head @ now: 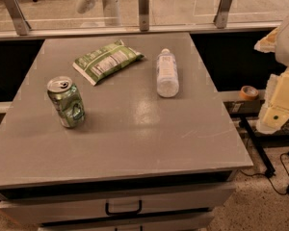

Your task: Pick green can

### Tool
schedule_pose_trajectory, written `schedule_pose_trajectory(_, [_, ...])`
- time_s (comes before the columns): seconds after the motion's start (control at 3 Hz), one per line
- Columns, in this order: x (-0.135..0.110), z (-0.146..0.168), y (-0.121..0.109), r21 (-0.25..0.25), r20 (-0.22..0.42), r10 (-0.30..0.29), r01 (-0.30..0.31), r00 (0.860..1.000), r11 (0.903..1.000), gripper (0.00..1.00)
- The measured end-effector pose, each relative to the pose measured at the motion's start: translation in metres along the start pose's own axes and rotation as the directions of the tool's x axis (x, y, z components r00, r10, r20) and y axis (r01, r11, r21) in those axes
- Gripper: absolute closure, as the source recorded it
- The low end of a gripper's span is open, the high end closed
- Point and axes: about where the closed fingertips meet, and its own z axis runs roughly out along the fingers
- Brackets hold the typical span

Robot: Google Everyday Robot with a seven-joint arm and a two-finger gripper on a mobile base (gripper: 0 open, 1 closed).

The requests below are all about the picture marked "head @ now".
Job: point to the grey drawer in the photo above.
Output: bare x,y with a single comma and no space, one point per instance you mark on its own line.
176,222
91,205

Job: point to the metal bracket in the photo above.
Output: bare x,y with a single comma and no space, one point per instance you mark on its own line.
221,17
143,15
20,24

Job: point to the glass barrier panel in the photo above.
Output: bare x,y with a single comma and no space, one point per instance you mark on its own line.
59,17

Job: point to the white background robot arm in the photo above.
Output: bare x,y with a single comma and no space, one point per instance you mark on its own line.
110,13

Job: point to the clear plastic water bottle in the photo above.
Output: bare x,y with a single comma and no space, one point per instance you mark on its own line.
167,76

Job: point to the black metal stand leg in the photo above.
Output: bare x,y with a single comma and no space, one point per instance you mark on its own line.
270,170

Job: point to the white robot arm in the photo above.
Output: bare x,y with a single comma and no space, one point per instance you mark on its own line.
282,44

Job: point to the black drawer handle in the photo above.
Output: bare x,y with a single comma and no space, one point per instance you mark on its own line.
123,209

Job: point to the right metal bracket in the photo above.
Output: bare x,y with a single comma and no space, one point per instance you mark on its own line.
221,17

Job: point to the green chip bag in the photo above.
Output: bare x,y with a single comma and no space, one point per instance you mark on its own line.
105,61

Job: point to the lower grey drawer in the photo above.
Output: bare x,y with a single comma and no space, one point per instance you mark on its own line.
176,222

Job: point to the middle metal bracket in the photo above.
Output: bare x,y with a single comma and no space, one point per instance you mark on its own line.
143,15

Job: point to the left metal bracket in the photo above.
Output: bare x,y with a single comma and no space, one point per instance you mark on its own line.
20,24

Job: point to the roll of tape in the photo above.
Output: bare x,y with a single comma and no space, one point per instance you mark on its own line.
249,93

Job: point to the green soda can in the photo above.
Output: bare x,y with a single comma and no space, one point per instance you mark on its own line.
67,101

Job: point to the upper grey drawer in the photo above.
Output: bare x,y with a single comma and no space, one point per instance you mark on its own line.
91,205

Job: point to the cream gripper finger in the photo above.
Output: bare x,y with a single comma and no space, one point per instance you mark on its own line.
268,43
274,113

